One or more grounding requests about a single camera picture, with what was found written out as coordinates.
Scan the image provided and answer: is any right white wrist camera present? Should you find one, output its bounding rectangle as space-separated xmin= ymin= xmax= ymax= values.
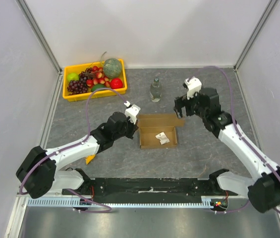
xmin=183 ymin=76 xmax=202 ymax=100

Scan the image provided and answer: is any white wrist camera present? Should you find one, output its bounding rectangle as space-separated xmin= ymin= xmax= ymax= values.
xmin=183 ymin=76 xmax=202 ymax=100
xmin=124 ymin=101 xmax=141 ymax=124

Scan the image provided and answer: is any brown cardboard box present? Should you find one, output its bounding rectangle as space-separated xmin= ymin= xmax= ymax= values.
xmin=137 ymin=114 xmax=184 ymax=149

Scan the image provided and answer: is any clear glass bottle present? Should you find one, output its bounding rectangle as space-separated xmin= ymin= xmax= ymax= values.
xmin=150 ymin=78 xmax=162 ymax=102

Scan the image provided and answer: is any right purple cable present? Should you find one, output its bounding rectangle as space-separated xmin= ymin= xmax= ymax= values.
xmin=191 ymin=65 xmax=280 ymax=220

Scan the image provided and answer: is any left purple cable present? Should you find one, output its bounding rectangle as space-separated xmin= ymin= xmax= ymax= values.
xmin=19 ymin=89 xmax=130 ymax=213

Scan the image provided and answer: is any green avocado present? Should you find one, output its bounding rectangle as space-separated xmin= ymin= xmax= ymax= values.
xmin=91 ymin=84 xmax=105 ymax=92

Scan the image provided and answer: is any green netted melon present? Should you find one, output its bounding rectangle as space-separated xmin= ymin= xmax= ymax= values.
xmin=103 ymin=58 xmax=122 ymax=78

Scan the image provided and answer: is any red tomato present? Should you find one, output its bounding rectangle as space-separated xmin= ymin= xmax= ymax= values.
xmin=110 ymin=78 xmax=123 ymax=89

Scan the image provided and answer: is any yellow snack packet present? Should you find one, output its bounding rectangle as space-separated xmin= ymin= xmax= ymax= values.
xmin=85 ymin=154 xmax=96 ymax=165

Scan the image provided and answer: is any green apple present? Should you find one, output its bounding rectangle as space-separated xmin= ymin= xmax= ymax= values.
xmin=66 ymin=72 xmax=80 ymax=82

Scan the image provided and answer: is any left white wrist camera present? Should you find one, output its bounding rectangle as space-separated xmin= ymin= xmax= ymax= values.
xmin=124 ymin=101 xmax=141 ymax=124

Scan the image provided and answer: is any slotted cable duct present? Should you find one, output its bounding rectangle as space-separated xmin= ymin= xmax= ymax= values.
xmin=27 ymin=195 xmax=226 ymax=207

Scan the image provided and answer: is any dark purple grape bunch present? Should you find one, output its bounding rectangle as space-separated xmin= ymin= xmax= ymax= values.
xmin=66 ymin=79 xmax=89 ymax=96

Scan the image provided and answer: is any purple cable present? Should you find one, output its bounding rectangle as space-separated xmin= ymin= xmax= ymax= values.
xmin=19 ymin=89 xmax=130 ymax=213
xmin=191 ymin=65 xmax=280 ymax=220

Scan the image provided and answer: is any small white packet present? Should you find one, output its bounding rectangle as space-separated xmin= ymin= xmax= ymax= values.
xmin=155 ymin=132 xmax=170 ymax=145

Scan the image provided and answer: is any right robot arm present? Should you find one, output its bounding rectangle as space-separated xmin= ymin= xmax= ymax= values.
xmin=174 ymin=88 xmax=280 ymax=213

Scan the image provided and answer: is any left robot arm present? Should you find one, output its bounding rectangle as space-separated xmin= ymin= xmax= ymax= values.
xmin=16 ymin=112 xmax=138 ymax=199

